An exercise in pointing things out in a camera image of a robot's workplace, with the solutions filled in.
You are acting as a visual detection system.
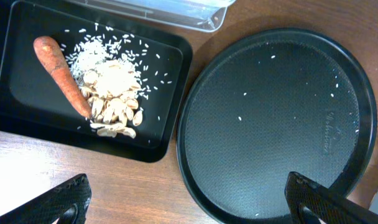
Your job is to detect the black rectangular tray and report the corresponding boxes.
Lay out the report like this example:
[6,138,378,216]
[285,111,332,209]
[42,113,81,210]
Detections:
[0,1,193,162]

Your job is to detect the black round serving tray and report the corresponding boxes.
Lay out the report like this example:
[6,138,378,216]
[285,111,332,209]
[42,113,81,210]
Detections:
[177,28,377,223]

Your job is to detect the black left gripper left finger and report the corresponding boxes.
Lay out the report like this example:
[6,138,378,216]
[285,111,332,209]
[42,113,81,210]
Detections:
[0,174,92,223]

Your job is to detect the orange carrot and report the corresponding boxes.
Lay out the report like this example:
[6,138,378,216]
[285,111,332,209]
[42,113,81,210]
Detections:
[33,36,92,119]

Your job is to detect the clear plastic waste bin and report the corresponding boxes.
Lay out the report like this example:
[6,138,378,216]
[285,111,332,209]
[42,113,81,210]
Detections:
[70,0,235,33]

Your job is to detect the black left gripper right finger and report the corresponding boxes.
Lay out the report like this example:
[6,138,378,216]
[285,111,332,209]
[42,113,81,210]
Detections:
[285,172,378,224]

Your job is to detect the rice and nut shells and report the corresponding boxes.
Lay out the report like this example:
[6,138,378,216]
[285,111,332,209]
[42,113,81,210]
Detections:
[60,22,174,139]

